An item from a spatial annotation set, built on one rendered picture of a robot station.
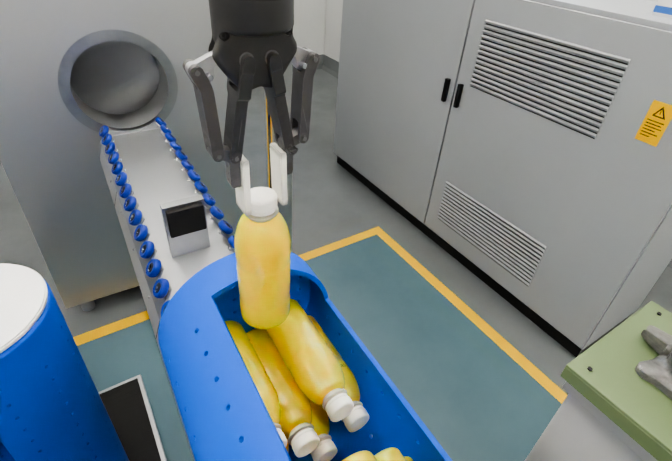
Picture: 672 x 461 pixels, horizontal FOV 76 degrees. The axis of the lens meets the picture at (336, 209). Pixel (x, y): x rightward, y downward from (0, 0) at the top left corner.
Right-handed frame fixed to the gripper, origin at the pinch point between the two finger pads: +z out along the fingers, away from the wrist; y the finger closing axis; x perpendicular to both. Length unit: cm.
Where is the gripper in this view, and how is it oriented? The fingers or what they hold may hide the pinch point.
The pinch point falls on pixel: (261, 180)
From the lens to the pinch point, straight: 49.8
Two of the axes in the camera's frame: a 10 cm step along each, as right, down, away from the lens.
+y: -8.5, 2.6, -4.6
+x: 5.2, 5.1, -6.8
